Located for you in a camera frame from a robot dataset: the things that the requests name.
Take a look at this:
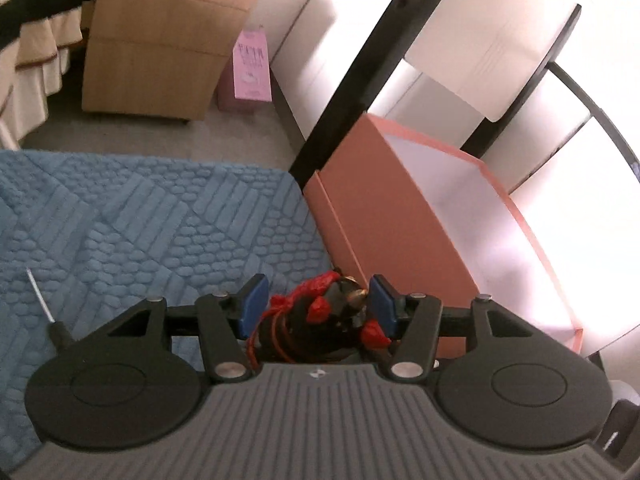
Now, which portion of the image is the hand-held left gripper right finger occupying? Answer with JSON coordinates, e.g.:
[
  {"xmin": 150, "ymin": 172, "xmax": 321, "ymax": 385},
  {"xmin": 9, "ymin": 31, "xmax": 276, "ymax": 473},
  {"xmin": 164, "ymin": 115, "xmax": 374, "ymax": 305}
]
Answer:
[{"xmin": 368, "ymin": 274, "xmax": 539, "ymax": 384}]

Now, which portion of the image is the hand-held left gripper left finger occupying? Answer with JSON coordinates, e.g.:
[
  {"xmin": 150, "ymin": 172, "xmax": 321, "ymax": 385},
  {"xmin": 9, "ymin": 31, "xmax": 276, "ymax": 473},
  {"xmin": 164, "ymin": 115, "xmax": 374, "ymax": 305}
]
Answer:
[{"xmin": 95, "ymin": 274, "xmax": 271, "ymax": 382}]

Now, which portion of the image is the black jar with red ribbon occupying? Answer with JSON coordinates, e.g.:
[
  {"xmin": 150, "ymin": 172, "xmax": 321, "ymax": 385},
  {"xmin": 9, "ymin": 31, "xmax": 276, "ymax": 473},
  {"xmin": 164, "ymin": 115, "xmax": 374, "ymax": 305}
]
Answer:
[{"xmin": 245, "ymin": 270, "xmax": 394, "ymax": 365}]

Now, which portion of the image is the orange cardboard box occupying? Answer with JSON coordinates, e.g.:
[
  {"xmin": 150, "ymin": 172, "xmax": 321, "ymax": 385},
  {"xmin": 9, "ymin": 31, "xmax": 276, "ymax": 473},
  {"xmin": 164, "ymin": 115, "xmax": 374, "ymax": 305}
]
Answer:
[{"xmin": 303, "ymin": 113, "xmax": 585, "ymax": 361}]

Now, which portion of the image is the yellow handled screwdriver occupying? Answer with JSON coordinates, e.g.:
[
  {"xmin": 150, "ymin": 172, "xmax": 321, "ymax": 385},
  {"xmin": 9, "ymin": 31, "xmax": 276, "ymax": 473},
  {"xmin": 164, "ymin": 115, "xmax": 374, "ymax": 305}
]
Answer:
[{"xmin": 27, "ymin": 268, "xmax": 77, "ymax": 352}]

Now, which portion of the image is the blue quilted mat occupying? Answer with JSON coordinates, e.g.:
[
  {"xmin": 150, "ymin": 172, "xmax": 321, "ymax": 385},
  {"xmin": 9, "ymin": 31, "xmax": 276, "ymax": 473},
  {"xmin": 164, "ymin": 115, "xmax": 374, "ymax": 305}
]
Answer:
[{"xmin": 0, "ymin": 149, "xmax": 334, "ymax": 467}]

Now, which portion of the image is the small white storage box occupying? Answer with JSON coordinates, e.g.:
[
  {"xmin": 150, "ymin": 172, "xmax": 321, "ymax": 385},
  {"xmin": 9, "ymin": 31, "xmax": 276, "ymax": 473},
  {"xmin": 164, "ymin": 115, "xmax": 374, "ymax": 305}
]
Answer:
[{"xmin": 367, "ymin": 62, "xmax": 487, "ymax": 152}]

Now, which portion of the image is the black metal rack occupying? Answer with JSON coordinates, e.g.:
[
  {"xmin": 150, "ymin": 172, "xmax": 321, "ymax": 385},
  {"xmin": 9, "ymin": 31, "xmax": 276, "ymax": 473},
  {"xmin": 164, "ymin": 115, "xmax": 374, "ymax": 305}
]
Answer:
[{"xmin": 289, "ymin": 0, "xmax": 640, "ymax": 197}]

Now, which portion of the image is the pink paper bag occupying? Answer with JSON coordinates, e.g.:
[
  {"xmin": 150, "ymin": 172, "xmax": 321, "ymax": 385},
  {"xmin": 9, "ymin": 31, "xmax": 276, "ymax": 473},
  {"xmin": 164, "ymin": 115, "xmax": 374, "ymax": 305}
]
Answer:
[{"xmin": 217, "ymin": 28, "xmax": 274, "ymax": 112}]

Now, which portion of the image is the brown cardboard box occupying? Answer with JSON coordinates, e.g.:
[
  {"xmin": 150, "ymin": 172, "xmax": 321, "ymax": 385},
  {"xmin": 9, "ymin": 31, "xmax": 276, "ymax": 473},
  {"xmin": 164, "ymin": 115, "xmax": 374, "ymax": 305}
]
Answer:
[{"xmin": 81, "ymin": 0, "xmax": 282, "ymax": 122}]

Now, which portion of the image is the large white cardboard box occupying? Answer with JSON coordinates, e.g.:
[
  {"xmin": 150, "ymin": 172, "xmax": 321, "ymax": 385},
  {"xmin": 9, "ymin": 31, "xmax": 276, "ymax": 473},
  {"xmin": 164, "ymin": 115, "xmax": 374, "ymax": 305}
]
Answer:
[{"xmin": 405, "ymin": 0, "xmax": 582, "ymax": 122}]

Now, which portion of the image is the beige striped bed skirt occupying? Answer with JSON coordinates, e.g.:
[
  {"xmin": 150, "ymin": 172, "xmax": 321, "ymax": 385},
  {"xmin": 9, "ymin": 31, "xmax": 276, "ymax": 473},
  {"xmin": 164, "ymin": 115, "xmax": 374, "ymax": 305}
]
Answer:
[{"xmin": 0, "ymin": 0, "xmax": 107, "ymax": 149}]

